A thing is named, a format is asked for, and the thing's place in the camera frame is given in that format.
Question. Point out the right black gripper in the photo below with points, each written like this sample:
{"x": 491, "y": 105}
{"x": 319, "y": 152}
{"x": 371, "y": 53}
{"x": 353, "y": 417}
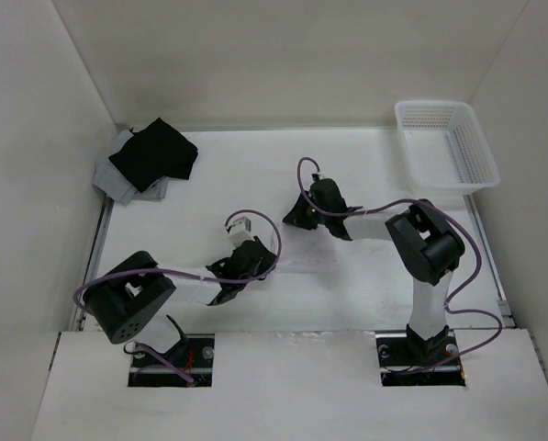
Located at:
{"x": 296, "y": 216}

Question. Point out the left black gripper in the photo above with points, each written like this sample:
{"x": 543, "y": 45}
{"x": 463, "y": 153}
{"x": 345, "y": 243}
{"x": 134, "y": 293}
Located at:
{"x": 268, "y": 261}

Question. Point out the white tank top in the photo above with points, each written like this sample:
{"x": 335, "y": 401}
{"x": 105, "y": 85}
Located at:
{"x": 306, "y": 252}

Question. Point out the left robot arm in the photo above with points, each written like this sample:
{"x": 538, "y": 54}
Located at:
{"x": 130, "y": 302}

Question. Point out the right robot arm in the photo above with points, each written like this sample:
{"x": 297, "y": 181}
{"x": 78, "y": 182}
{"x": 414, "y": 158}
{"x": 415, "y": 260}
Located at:
{"x": 429, "y": 248}

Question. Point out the folded black tank top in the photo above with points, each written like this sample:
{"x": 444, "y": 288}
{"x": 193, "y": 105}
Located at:
{"x": 155, "y": 152}

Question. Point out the folded grey tank top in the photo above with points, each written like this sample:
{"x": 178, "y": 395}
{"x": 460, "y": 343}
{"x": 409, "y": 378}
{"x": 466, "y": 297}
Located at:
{"x": 116, "y": 186}

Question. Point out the white plastic basket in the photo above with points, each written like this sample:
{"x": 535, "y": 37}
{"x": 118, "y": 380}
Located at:
{"x": 444, "y": 147}

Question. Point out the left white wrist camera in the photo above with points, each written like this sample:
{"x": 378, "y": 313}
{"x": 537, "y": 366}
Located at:
{"x": 239, "y": 231}

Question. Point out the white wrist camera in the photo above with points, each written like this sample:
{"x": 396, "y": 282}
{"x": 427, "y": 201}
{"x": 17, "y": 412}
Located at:
{"x": 239, "y": 231}
{"x": 319, "y": 176}

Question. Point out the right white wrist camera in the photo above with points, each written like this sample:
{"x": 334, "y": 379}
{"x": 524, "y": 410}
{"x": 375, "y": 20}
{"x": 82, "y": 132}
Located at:
{"x": 319, "y": 176}

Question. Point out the left metal table rail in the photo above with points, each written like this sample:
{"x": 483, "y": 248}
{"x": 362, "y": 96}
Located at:
{"x": 76, "y": 323}

